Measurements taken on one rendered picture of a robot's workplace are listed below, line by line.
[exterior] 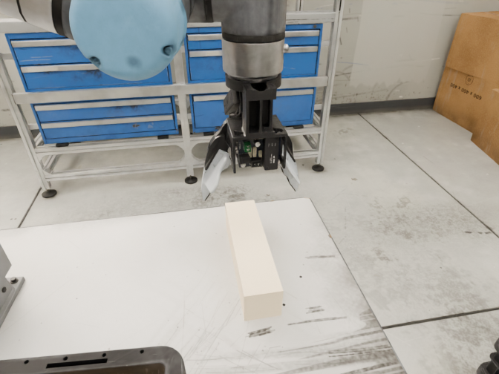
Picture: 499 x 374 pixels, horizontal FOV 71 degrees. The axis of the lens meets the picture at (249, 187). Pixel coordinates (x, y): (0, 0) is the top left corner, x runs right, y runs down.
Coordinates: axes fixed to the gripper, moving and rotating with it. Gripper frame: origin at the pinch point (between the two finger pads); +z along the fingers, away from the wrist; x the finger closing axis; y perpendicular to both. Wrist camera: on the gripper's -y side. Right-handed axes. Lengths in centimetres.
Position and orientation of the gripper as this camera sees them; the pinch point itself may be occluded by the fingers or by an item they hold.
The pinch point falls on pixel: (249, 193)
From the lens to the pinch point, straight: 57.0
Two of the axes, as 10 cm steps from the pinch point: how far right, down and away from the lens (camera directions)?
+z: 0.0, 8.3, 5.6
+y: 1.8, 5.5, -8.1
